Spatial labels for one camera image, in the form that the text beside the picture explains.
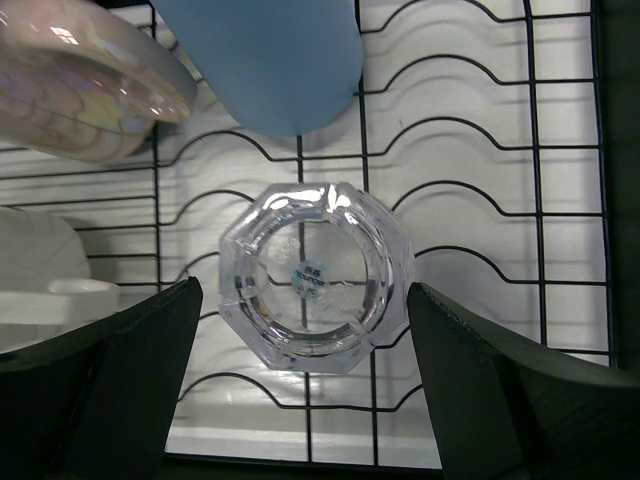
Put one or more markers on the blue plastic cup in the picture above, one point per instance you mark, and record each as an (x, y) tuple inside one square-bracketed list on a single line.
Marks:
[(279, 68)]

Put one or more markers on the white ceramic mug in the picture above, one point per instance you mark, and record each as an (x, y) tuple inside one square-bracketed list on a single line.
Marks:
[(47, 286)]

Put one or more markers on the black wire dish rack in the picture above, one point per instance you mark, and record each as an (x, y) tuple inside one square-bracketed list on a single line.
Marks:
[(478, 123)]

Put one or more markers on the pink glazed mug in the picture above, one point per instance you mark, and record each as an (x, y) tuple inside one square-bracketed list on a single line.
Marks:
[(80, 82)]

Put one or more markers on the large clear glass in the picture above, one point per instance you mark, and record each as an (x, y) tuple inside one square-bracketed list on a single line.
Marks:
[(314, 276)]

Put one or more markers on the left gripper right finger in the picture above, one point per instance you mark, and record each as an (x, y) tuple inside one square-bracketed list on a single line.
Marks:
[(505, 407)]

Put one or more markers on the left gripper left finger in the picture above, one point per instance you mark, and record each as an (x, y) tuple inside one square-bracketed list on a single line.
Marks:
[(97, 402)]

